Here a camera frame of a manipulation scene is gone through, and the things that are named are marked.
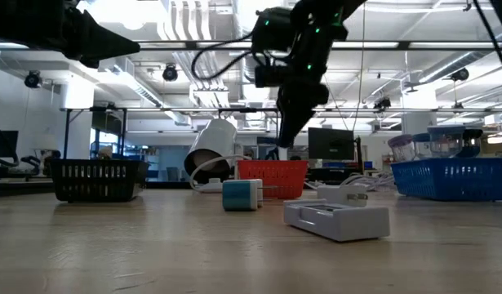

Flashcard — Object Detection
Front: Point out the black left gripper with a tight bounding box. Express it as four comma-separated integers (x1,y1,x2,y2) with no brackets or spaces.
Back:
40,0,141,69

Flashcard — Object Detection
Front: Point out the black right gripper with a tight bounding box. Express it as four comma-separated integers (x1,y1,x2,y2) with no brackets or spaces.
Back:
276,77,331,149

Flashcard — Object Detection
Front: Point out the white cube wall charger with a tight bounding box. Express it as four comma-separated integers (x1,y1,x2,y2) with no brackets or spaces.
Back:
317,184,369,207

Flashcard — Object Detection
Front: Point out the blue white wall charger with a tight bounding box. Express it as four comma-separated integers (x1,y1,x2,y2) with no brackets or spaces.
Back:
221,179,260,212

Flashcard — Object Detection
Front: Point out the purple hourglass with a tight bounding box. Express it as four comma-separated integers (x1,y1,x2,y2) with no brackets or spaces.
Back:
388,134,416,163

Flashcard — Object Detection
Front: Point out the black computer monitor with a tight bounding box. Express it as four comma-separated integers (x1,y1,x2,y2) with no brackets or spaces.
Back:
307,127,356,161
0,130,20,158

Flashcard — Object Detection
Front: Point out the red plastic basket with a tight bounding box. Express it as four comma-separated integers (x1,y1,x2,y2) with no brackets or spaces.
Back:
236,159,309,200

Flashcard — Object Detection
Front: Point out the black ceiling spotlight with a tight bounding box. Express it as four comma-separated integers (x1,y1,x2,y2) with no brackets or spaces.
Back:
451,67,471,82
23,69,42,90
162,63,180,82
372,96,393,111

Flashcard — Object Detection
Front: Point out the white desk lamp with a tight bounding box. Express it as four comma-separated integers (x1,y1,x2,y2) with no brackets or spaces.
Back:
183,118,240,184

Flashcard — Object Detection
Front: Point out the black plastic basket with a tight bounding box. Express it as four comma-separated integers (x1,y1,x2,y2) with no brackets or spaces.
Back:
49,158,150,203

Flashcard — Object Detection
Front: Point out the blue plastic basket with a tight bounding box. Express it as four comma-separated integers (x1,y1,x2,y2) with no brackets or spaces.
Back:
391,157,502,203

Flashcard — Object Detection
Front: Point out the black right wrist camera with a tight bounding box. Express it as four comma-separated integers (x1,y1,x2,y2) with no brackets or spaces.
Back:
254,65,295,89

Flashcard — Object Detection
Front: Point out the black background frame structure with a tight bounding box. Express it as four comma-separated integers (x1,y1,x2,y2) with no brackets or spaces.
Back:
61,105,281,161

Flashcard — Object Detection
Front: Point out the white round cable switch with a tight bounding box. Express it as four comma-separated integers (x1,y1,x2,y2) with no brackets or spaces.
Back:
195,177,225,194

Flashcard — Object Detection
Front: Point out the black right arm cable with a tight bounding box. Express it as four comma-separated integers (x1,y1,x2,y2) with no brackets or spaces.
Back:
190,32,258,82

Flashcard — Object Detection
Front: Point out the black overhead frame bar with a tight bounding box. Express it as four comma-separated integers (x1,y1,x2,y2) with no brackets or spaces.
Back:
135,39,502,51

